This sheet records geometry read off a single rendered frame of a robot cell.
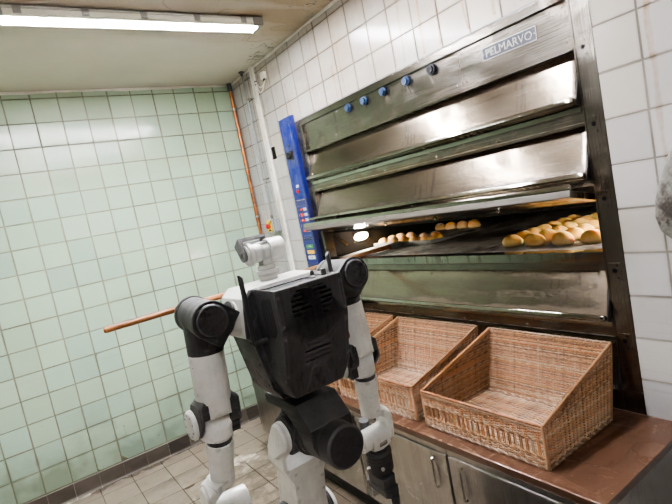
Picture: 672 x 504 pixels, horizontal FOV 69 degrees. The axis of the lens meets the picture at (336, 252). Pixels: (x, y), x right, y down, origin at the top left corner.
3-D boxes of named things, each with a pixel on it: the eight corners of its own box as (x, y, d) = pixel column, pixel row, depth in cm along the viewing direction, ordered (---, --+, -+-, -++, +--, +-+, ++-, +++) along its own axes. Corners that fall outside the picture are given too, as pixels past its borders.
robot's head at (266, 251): (290, 265, 138) (283, 234, 137) (258, 274, 132) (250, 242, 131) (279, 266, 143) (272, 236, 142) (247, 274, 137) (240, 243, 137)
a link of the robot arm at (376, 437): (398, 455, 158) (393, 424, 155) (372, 472, 152) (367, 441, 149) (375, 441, 167) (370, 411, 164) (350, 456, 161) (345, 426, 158)
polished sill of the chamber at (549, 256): (336, 263, 329) (335, 257, 329) (612, 258, 180) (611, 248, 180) (329, 265, 326) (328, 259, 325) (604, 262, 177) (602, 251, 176)
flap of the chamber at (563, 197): (303, 230, 315) (329, 231, 326) (569, 197, 166) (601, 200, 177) (303, 226, 315) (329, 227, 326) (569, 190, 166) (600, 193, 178)
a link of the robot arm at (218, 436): (247, 471, 131) (242, 407, 126) (211, 489, 125) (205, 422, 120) (229, 451, 140) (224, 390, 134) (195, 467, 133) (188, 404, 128)
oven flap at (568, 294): (335, 297, 327) (338, 267, 329) (610, 321, 179) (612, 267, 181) (329, 296, 325) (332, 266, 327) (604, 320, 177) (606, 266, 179)
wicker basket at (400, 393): (406, 362, 278) (397, 315, 275) (490, 380, 231) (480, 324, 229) (338, 395, 250) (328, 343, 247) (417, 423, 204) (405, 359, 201)
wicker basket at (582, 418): (498, 383, 227) (488, 325, 224) (626, 412, 180) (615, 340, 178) (423, 426, 200) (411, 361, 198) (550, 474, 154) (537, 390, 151)
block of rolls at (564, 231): (568, 224, 264) (567, 214, 263) (668, 216, 224) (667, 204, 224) (498, 248, 230) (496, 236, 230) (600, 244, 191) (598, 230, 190)
